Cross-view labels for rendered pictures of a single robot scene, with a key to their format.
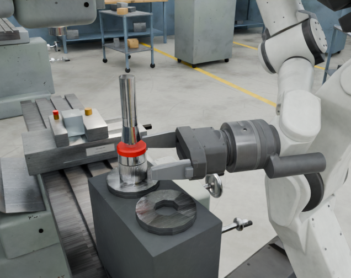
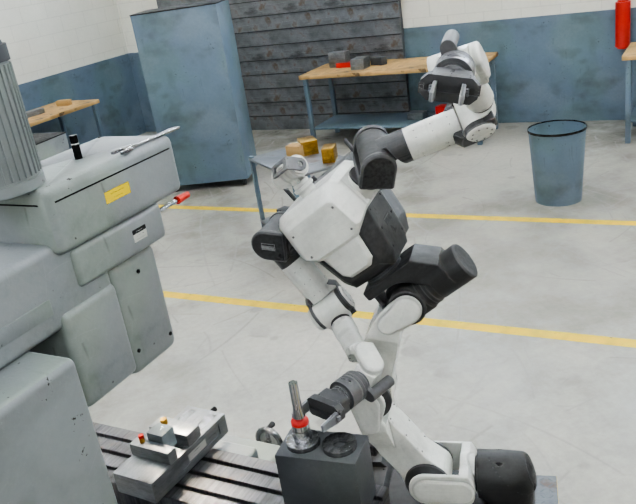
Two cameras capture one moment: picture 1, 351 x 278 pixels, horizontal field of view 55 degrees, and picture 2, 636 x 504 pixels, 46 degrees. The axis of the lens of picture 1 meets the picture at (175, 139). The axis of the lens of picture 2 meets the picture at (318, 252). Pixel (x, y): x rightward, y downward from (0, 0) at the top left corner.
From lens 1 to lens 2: 1.54 m
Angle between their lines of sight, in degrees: 29
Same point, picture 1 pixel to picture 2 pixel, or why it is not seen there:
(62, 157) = (174, 472)
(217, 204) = not seen: hidden behind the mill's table
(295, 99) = (362, 350)
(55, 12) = (154, 351)
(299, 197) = (379, 407)
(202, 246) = (365, 452)
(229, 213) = not seen: hidden behind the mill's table
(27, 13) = (140, 362)
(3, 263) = not seen: outside the picture
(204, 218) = (358, 438)
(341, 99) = (382, 337)
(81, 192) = (219, 488)
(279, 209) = (368, 422)
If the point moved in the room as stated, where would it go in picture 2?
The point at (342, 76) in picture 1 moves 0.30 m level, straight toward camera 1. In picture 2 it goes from (379, 325) to (405, 379)
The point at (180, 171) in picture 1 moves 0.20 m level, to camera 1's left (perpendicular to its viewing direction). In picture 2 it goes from (334, 420) to (270, 456)
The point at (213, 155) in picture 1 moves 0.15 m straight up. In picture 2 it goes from (343, 403) to (336, 355)
